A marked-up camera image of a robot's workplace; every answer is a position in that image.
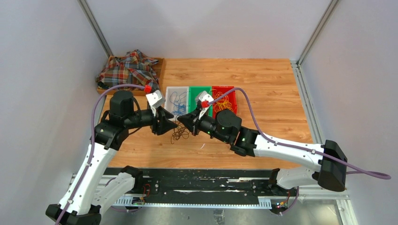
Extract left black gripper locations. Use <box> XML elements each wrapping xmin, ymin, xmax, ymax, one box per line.
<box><xmin>125</xmin><ymin>105</ymin><xmax>178</xmax><ymax>135</ymax></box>

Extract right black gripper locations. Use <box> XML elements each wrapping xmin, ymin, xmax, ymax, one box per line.
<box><xmin>177</xmin><ymin>108</ymin><xmax>230</xmax><ymax>144</ymax></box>

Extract blue wire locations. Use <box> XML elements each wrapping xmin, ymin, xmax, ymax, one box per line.
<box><xmin>169</xmin><ymin>91</ymin><xmax>188</xmax><ymax>116</ymax></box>

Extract yellow wire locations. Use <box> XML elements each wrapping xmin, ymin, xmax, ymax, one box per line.
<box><xmin>211</xmin><ymin>89</ymin><xmax>235</xmax><ymax>114</ymax></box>

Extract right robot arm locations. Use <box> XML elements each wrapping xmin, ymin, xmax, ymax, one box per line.
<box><xmin>177</xmin><ymin>110</ymin><xmax>347</xmax><ymax>195</ymax></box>

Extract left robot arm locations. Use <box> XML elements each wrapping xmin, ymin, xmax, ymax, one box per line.
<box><xmin>46</xmin><ymin>90</ymin><xmax>176</xmax><ymax>225</ymax></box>

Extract white plastic bin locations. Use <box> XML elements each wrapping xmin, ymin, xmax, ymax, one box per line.
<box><xmin>164</xmin><ymin>86</ymin><xmax>189</xmax><ymax>121</ymax></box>

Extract green plastic bin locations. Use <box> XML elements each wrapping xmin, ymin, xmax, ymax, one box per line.
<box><xmin>187</xmin><ymin>86</ymin><xmax>212</xmax><ymax>113</ymax></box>

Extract red plastic bin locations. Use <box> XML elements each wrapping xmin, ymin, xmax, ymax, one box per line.
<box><xmin>212</xmin><ymin>86</ymin><xmax>237</xmax><ymax>118</ymax></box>

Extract wooden tray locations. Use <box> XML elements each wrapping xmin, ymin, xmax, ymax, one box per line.
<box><xmin>97</xmin><ymin>58</ymin><xmax>166</xmax><ymax>96</ymax></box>

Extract plaid cloth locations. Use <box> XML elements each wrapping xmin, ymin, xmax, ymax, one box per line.
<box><xmin>95</xmin><ymin>49</ymin><xmax>160</xmax><ymax>90</ymax></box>

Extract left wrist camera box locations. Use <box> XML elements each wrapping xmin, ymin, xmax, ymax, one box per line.
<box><xmin>146</xmin><ymin>90</ymin><xmax>166</xmax><ymax>117</ymax></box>

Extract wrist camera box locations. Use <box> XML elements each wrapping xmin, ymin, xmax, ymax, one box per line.
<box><xmin>195</xmin><ymin>91</ymin><xmax>214</xmax><ymax>120</ymax></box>
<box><xmin>146</xmin><ymin>90</ymin><xmax>166</xmax><ymax>117</ymax></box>

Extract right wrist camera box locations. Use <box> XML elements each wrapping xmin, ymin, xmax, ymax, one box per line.
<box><xmin>195</xmin><ymin>91</ymin><xmax>214</xmax><ymax>120</ymax></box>

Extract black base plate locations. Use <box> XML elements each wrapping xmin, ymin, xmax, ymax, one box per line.
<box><xmin>127</xmin><ymin>168</ymin><xmax>297</xmax><ymax>206</ymax></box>

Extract aluminium rail frame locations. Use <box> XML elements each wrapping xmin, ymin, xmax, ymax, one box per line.
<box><xmin>56</xmin><ymin>173</ymin><xmax>358</xmax><ymax>225</ymax></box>

